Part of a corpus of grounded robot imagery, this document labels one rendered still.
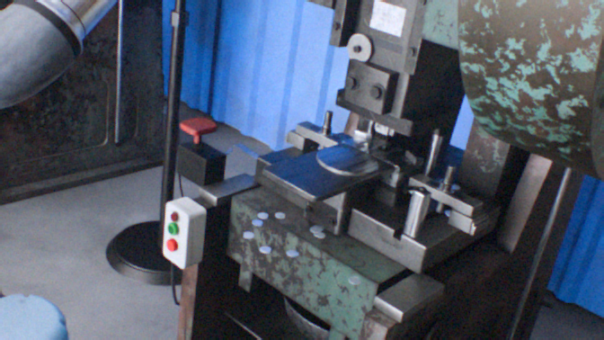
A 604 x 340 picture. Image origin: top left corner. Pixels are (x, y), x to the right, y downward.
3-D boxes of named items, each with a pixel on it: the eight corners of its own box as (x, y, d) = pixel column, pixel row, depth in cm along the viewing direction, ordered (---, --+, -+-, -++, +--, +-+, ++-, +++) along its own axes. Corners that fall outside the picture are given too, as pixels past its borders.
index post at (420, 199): (414, 238, 124) (425, 192, 120) (401, 231, 126) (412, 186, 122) (422, 234, 126) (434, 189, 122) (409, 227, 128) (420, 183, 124)
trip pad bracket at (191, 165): (199, 235, 150) (207, 156, 142) (173, 217, 155) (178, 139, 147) (219, 228, 154) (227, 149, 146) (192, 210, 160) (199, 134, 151)
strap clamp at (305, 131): (338, 168, 148) (346, 125, 143) (284, 141, 157) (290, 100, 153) (355, 163, 152) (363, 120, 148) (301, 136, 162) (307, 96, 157)
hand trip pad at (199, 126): (192, 163, 145) (195, 130, 141) (175, 152, 148) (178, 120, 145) (217, 156, 150) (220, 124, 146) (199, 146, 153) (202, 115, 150)
